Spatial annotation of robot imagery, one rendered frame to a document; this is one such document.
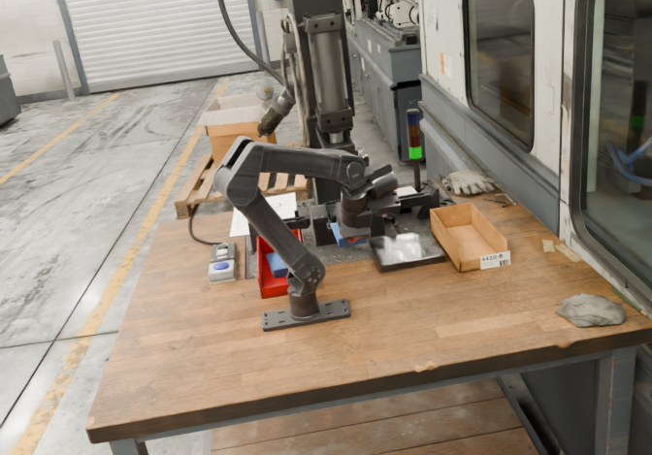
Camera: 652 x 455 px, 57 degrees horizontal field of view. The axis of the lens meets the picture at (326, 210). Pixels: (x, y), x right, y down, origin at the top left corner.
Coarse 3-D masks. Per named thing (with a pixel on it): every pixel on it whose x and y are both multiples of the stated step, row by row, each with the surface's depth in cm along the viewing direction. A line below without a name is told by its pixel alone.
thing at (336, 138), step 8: (344, 128) 174; (320, 136) 170; (328, 136) 171; (336, 136) 161; (344, 136) 171; (320, 144) 171; (328, 144) 162; (336, 144) 161; (344, 144) 160; (352, 144) 159; (352, 152) 159; (360, 152) 165; (368, 160) 161; (304, 176) 161; (312, 176) 161
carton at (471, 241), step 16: (448, 208) 166; (464, 208) 167; (432, 224) 166; (448, 224) 168; (464, 224) 169; (480, 224) 160; (448, 240) 151; (464, 240) 160; (480, 240) 159; (496, 240) 150; (448, 256) 154; (464, 256) 152; (480, 256) 145; (496, 256) 145; (464, 272) 146
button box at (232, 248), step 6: (192, 216) 206; (192, 234) 187; (198, 240) 182; (216, 246) 170; (228, 246) 169; (234, 246) 169; (216, 252) 166; (228, 252) 165; (234, 252) 166; (216, 258) 163; (222, 258) 163; (228, 258) 163; (234, 258) 163
